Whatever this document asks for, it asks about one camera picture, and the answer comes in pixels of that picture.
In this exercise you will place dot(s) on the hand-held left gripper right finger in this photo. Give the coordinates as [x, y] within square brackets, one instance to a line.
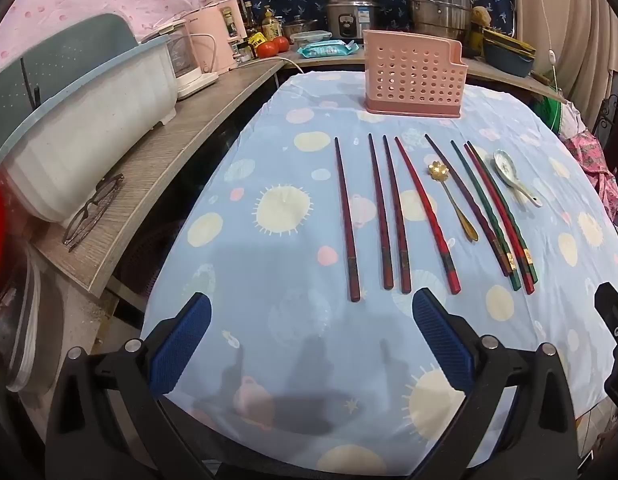
[439, 340]

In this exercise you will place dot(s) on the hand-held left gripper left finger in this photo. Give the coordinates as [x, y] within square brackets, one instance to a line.
[181, 345]

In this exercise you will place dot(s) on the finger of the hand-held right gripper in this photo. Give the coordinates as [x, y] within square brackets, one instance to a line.
[614, 315]

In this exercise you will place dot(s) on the red chopstick with green band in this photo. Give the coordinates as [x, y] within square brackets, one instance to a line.
[429, 215]

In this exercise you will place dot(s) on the dark red wooden chopstick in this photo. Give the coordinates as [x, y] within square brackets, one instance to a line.
[380, 215]
[346, 220]
[397, 215]

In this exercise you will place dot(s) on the red chopstick with gold label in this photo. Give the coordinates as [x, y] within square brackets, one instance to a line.
[504, 225]

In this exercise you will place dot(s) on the green chopstick with gold label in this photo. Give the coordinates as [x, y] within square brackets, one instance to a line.
[496, 195]
[484, 210]

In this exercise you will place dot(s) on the dark purple chopstick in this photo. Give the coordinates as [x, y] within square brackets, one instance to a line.
[464, 195]

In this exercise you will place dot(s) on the pink perforated utensil holder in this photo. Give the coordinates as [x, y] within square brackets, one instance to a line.
[414, 80]

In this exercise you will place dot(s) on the light blue patterned tablecloth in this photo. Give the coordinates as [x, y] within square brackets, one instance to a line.
[289, 260]

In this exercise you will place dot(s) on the pink floral cloth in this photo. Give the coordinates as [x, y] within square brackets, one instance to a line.
[591, 170]

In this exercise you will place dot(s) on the dark-framed eyeglasses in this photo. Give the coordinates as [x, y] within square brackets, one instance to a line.
[95, 203]

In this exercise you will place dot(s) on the gold flower-shaped spoon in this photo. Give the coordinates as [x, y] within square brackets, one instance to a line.
[437, 170]

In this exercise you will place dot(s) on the white patterned ceramic spoon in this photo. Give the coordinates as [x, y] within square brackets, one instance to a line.
[504, 164]

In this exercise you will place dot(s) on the green bag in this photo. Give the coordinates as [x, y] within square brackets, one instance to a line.
[549, 112]

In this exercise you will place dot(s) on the blue white dish drainer box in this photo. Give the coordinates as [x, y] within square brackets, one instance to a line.
[79, 150]

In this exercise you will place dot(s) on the blue bowl with yellow inside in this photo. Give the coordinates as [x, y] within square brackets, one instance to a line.
[509, 42]
[509, 66]

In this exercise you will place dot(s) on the glass kettle with white base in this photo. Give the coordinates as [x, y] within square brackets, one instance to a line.
[189, 60]

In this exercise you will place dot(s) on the beige curtain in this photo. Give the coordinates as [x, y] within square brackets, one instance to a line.
[579, 20]

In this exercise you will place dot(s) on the red tomato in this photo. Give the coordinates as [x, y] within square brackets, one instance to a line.
[281, 43]
[267, 49]

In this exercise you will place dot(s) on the blue wet wipes pack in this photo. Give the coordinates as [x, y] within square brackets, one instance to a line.
[326, 49]

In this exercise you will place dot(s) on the yellow snack packet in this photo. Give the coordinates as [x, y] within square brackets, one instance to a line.
[257, 40]

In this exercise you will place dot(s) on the pink electric kettle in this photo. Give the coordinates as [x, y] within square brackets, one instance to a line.
[224, 25]

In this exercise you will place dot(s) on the tan loofah sponge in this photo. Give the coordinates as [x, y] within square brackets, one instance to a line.
[481, 16]

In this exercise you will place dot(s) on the clear food container blue lid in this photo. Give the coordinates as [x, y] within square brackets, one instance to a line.
[311, 37]

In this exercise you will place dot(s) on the dark sauce bottle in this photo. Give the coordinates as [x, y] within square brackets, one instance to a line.
[249, 17]

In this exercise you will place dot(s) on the stainless steel steamer pot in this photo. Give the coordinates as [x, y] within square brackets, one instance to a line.
[439, 5]

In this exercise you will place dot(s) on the steel rice cooker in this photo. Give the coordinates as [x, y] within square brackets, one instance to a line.
[351, 15]

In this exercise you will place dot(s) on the small steel lidded pot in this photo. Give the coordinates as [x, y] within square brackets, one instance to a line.
[299, 27]

